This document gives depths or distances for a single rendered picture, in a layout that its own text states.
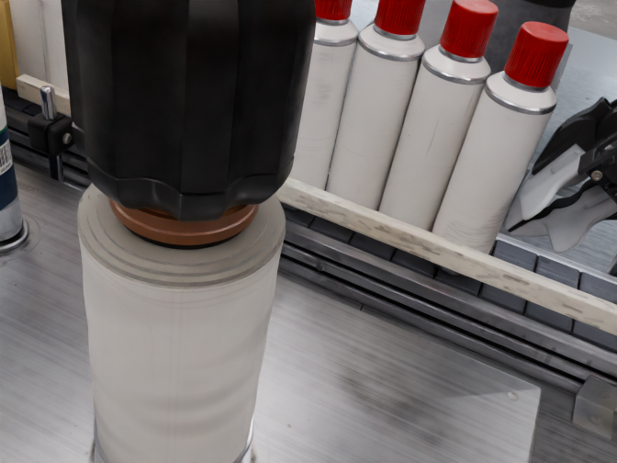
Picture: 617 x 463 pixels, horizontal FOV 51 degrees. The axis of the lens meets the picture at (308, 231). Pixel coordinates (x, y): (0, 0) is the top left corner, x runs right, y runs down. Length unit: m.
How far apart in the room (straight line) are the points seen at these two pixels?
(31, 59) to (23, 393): 0.36
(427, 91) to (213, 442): 0.29
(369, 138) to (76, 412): 0.29
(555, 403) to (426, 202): 0.19
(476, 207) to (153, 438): 0.30
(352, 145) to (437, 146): 0.07
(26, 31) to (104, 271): 0.46
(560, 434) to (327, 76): 0.33
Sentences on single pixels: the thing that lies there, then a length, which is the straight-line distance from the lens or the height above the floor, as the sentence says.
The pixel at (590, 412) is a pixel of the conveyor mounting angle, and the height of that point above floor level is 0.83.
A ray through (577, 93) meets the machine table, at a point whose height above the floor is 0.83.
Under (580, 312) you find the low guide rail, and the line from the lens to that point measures 0.54.
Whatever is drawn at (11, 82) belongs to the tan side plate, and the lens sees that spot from 0.70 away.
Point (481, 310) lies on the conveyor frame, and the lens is 0.54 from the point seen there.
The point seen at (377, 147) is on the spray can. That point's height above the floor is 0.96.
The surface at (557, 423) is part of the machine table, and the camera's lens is 0.56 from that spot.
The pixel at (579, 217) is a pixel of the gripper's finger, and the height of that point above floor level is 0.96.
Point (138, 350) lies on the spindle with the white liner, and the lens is 0.27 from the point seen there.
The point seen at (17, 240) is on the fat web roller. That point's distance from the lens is 0.53.
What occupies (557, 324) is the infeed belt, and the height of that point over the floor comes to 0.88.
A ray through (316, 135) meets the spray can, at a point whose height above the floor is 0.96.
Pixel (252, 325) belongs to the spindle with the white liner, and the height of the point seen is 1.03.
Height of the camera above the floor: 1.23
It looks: 39 degrees down
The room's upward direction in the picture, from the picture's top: 12 degrees clockwise
